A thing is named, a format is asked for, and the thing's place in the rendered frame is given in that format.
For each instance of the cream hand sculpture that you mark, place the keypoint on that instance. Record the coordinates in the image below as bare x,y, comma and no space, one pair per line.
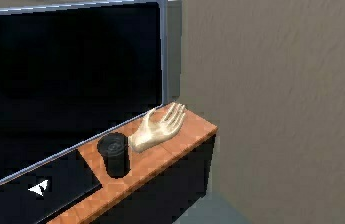
156,130

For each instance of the orange and black television stand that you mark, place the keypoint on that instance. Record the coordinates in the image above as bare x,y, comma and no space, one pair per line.
166,160

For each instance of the black television set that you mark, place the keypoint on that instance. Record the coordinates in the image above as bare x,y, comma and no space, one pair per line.
66,73

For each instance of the black camera lens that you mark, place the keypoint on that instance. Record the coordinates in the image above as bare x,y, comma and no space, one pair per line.
115,155

